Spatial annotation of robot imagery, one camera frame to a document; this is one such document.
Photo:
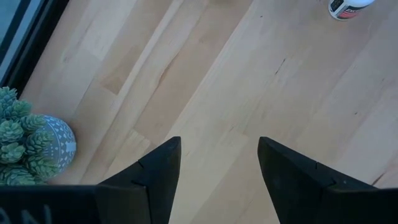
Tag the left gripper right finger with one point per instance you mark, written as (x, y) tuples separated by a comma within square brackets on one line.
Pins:
[(304, 196)]

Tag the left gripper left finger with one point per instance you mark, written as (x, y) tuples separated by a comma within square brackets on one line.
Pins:
[(140, 196)]

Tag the pink bottle white cap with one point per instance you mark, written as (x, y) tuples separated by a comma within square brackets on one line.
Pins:
[(346, 9)]

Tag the succulent plant in patterned pot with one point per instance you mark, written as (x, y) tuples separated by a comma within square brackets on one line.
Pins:
[(31, 143)]

